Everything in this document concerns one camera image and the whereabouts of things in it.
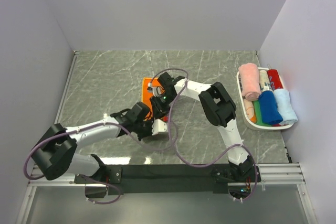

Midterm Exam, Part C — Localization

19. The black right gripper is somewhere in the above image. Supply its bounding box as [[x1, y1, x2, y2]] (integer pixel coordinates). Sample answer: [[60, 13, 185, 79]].
[[150, 92, 177, 122]]

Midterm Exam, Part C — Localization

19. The grey orange giraffe towel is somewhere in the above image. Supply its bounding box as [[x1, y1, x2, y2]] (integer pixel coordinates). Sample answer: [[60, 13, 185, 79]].
[[141, 78, 168, 123]]

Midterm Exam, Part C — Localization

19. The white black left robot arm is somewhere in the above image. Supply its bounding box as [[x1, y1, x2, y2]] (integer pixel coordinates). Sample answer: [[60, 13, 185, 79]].
[[31, 102, 152, 183]]

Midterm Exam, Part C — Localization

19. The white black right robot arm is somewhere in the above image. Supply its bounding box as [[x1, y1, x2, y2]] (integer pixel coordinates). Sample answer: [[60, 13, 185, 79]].
[[147, 71, 258, 182]]

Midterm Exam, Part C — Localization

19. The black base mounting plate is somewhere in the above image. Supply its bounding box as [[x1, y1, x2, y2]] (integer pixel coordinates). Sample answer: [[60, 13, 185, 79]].
[[74, 162, 261, 198]]

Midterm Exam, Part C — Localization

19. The pink rolled towel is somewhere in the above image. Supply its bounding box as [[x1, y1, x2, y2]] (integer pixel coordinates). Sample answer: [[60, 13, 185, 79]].
[[238, 63, 261, 101]]

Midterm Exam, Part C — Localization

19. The white towel basket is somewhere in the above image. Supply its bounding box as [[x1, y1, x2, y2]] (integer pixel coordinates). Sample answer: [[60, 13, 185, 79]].
[[236, 71, 294, 131]]

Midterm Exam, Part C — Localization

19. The green rolled towel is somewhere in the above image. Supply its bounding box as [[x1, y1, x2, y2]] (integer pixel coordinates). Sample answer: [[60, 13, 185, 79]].
[[253, 101, 270, 127]]

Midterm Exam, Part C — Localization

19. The cream patterned rolled towel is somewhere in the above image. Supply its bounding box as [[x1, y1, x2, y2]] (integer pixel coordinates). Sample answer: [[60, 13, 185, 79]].
[[259, 70, 272, 92]]

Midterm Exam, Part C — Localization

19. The dark blue rolled towel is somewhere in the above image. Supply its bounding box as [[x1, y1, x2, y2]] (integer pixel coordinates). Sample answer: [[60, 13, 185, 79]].
[[258, 90, 283, 125]]

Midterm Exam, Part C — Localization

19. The red rolled towel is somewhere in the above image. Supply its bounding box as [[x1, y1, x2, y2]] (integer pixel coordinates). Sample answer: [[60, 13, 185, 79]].
[[267, 69, 284, 90]]

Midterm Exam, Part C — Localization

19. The light blue rolled towel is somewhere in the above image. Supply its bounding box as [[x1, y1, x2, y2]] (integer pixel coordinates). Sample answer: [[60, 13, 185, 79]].
[[274, 89, 298, 126]]

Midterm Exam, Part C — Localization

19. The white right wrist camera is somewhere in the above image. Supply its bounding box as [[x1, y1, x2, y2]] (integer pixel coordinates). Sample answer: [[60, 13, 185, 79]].
[[147, 82, 164, 97]]

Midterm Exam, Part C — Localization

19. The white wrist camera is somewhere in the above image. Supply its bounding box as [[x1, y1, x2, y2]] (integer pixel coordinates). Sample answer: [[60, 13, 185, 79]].
[[152, 119, 168, 135], [147, 82, 164, 97]]

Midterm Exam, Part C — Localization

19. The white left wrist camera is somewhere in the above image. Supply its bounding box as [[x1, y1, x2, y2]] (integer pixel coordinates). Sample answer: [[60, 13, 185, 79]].
[[152, 119, 168, 135]]

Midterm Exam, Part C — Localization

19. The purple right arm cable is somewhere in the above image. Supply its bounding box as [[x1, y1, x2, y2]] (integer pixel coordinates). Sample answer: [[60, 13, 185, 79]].
[[148, 68, 259, 204]]

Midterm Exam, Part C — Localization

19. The aluminium frame rail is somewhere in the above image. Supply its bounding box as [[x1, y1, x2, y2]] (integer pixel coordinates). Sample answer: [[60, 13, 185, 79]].
[[19, 162, 318, 223]]

